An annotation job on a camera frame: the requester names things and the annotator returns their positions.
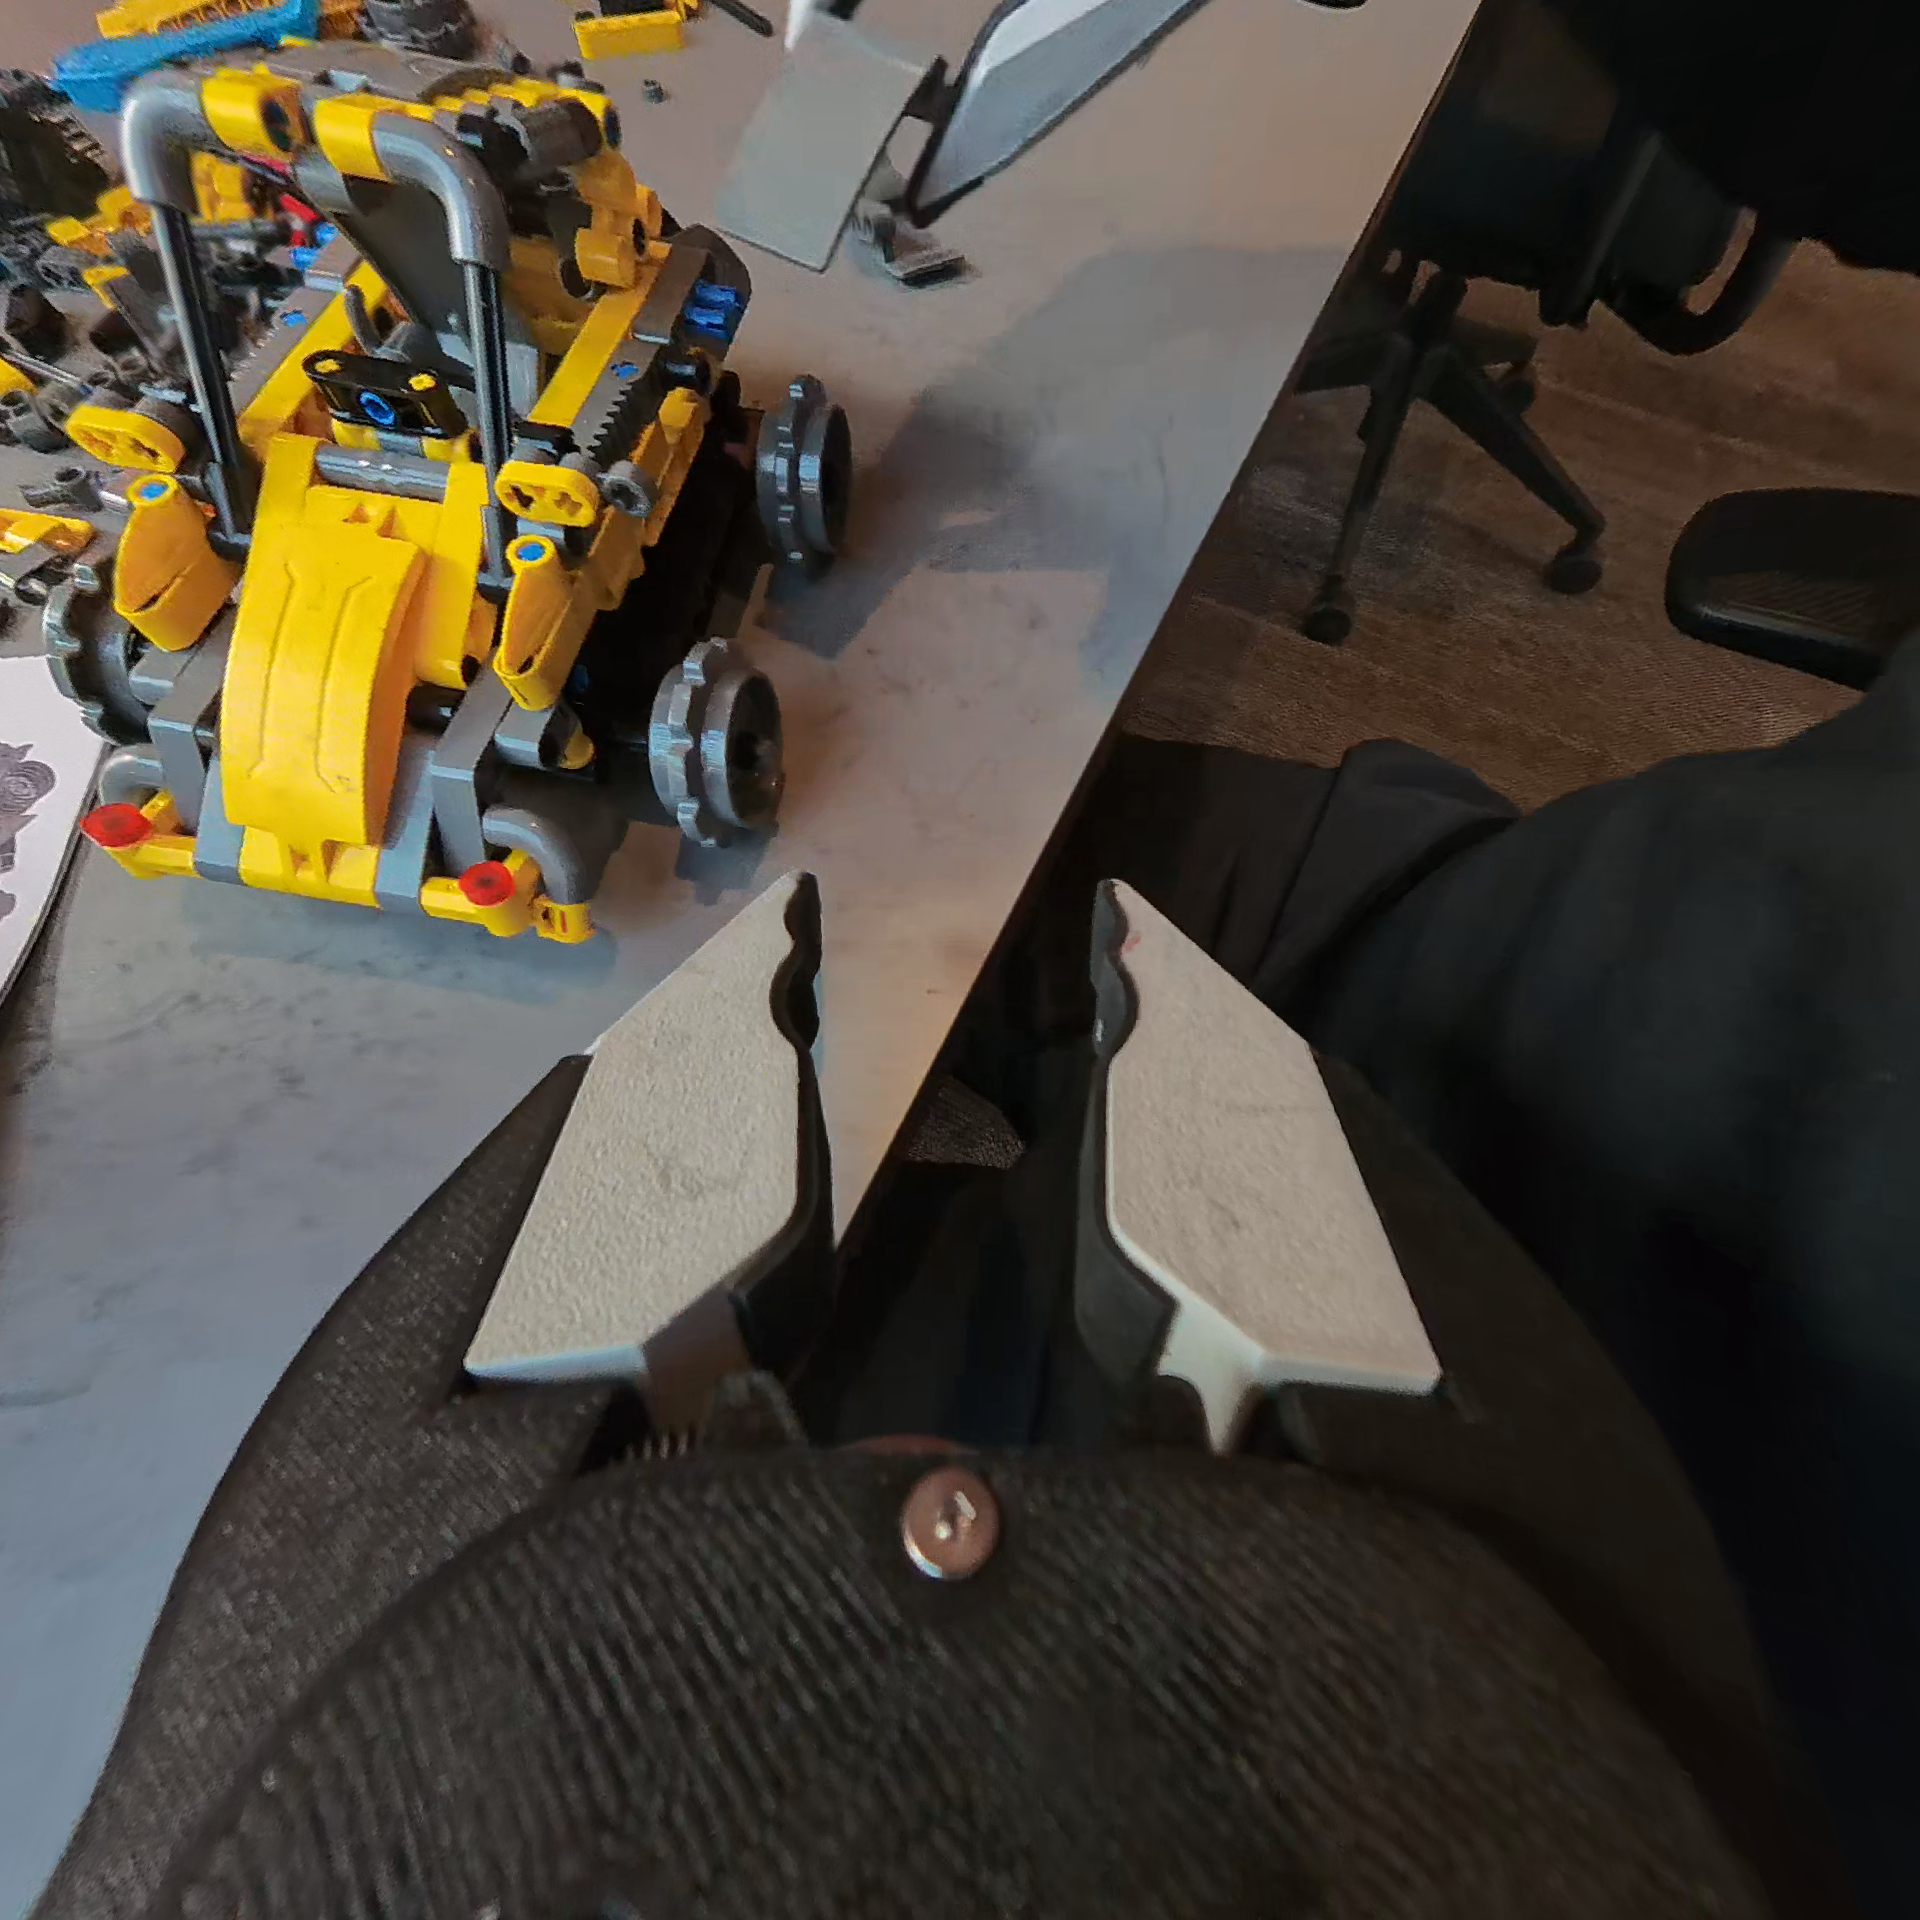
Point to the blue brick beam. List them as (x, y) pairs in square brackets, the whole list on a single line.
[(135, 66)]

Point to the pile of loose brick parts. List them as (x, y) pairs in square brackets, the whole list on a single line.
[(639, 33)]

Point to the black office chair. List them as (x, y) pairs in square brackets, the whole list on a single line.
[(1441, 376)]

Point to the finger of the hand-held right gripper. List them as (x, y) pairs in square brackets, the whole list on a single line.
[(819, 14), (1036, 75)]

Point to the grey curved brick panel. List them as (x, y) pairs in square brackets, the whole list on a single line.
[(825, 148)]

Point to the building instruction booklet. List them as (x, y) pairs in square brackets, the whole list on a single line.
[(37, 809)]

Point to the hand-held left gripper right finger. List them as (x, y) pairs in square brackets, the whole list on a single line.
[(1259, 1200)]

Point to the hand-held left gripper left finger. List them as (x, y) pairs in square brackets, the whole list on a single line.
[(660, 1154)]

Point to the yellow toy brick vehicle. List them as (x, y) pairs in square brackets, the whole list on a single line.
[(330, 661)]

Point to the person's dark clothed body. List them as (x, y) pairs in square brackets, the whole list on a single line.
[(1650, 1049)]

